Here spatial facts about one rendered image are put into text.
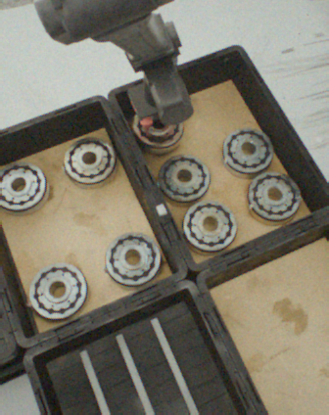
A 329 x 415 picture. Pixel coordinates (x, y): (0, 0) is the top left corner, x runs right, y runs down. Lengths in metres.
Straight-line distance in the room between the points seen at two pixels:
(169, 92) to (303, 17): 0.75
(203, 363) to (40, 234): 0.39
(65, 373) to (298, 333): 0.42
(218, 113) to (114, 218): 0.32
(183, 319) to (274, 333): 0.17
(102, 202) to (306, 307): 0.44
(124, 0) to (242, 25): 1.03
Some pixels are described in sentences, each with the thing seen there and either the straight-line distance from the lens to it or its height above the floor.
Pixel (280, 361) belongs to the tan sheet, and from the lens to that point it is 0.98.
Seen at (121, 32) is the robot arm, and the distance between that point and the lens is 0.50.
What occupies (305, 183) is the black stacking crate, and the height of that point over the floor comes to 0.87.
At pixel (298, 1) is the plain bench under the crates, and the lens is 1.54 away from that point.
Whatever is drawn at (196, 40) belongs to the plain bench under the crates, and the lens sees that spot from 1.41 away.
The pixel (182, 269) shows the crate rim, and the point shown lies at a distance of 0.88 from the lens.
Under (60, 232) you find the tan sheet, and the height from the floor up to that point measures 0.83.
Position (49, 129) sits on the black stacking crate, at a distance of 1.05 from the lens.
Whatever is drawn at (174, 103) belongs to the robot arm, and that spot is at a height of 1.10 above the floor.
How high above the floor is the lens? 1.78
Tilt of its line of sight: 67 degrees down
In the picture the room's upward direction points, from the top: 3 degrees clockwise
